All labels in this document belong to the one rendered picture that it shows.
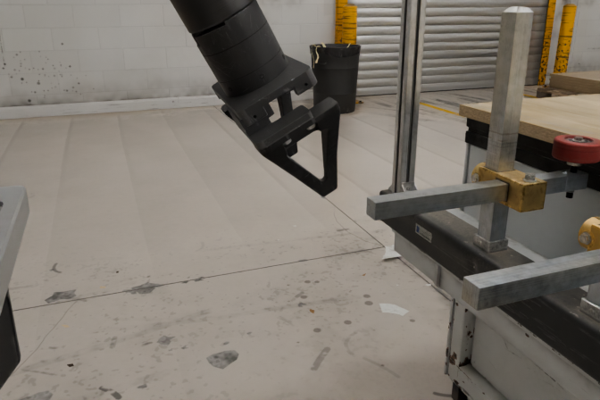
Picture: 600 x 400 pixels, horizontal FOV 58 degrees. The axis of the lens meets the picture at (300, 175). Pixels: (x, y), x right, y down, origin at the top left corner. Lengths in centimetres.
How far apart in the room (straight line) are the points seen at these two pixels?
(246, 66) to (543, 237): 97
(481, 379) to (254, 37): 136
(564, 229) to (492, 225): 22
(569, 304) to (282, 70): 65
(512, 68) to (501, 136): 12
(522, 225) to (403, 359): 80
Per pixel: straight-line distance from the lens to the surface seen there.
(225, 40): 41
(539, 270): 72
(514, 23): 97
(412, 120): 126
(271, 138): 38
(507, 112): 99
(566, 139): 109
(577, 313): 92
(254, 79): 41
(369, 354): 194
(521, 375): 151
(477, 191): 94
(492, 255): 105
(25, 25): 621
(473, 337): 162
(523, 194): 96
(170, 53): 624
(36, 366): 207
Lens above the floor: 114
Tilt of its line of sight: 18 degrees down
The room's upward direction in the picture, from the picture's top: straight up
